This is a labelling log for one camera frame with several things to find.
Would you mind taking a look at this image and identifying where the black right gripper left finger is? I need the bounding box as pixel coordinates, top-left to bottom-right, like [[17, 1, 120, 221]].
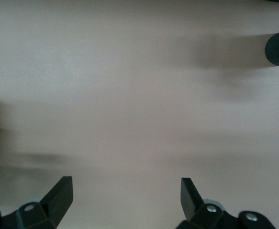
[[0, 176, 73, 229]]

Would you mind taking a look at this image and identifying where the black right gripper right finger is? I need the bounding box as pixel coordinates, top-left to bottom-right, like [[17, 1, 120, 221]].
[[176, 177, 277, 229]]

